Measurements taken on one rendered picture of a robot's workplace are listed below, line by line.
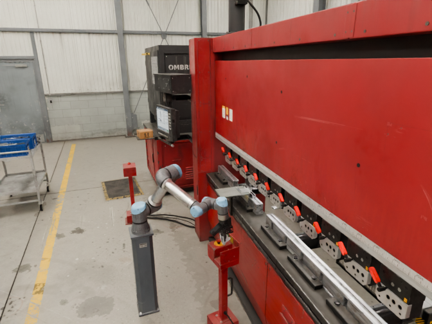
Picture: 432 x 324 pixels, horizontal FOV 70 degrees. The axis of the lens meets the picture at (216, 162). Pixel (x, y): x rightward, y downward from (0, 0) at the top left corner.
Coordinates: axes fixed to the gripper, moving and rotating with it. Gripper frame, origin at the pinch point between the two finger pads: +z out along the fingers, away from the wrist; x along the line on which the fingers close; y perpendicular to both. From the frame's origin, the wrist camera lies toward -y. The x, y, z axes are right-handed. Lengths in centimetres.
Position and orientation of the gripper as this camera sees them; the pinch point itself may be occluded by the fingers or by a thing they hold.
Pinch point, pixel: (222, 243)
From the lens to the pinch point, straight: 229.2
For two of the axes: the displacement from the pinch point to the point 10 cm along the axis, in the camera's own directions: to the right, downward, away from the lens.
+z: 0.9, 9.3, 3.5
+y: 8.8, -2.3, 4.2
